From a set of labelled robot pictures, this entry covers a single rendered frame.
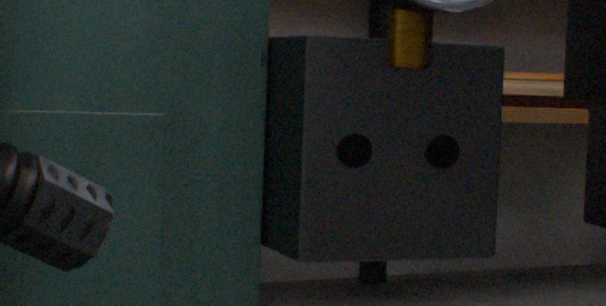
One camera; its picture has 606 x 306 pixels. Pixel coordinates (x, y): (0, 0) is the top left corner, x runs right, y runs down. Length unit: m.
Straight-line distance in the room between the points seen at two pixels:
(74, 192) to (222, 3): 0.13
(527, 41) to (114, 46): 3.36
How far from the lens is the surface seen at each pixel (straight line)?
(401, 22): 0.41
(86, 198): 0.32
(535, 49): 3.78
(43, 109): 0.42
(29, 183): 0.31
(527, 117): 3.12
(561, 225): 3.89
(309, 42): 0.40
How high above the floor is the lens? 0.61
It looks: 3 degrees down
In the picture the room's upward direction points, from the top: 2 degrees clockwise
